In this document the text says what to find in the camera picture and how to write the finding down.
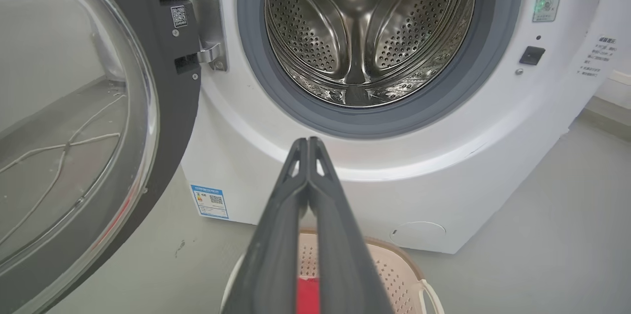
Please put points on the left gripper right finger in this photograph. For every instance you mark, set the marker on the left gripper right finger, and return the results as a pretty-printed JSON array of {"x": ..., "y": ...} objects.
[{"x": 345, "y": 264}]

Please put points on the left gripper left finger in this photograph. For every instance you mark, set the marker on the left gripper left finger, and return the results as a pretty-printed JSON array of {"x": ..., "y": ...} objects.
[{"x": 271, "y": 264}]

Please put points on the red basketball jersey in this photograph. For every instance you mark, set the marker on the red basketball jersey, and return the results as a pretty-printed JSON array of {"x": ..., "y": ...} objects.
[{"x": 308, "y": 296}]

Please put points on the cream perforated laundry basket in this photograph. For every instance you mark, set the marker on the cream perforated laundry basket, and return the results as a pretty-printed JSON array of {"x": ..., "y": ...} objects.
[{"x": 394, "y": 274}]

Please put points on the black round washer door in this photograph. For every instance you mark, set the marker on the black round washer door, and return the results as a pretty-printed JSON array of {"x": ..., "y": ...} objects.
[{"x": 182, "y": 107}]

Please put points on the stainless steel washing machine drum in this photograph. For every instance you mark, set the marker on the stainless steel washing machine drum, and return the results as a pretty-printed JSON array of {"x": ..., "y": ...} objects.
[{"x": 315, "y": 28}]

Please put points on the blue energy label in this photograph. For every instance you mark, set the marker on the blue energy label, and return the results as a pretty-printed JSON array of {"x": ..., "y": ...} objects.
[{"x": 209, "y": 201}]

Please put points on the white front-load washing machine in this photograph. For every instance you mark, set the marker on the white front-load washing machine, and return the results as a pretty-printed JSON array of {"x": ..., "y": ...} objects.
[{"x": 443, "y": 181}]

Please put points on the grey rubber door gasket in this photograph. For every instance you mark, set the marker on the grey rubber door gasket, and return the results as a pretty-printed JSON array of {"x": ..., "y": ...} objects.
[{"x": 276, "y": 87}]

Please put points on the clear glass door bowl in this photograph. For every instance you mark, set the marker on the clear glass door bowl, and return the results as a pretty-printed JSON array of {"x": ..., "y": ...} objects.
[{"x": 74, "y": 131}]

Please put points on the chrome door hinge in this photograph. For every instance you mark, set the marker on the chrome door hinge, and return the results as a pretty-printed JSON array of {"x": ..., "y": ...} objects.
[{"x": 209, "y": 18}]

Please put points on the QR code sticker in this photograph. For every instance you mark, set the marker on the QR code sticker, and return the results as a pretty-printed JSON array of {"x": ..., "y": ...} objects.
[{"x": 178, "y": 16}]

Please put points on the black door latch slot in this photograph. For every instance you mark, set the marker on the black door latch slot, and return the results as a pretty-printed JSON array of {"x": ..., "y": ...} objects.
[{"x": 531, "y": 55}]

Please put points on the white text sticker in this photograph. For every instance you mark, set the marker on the white text sticker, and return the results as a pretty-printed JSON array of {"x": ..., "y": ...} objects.
[{"x": 597, "y": 55}]

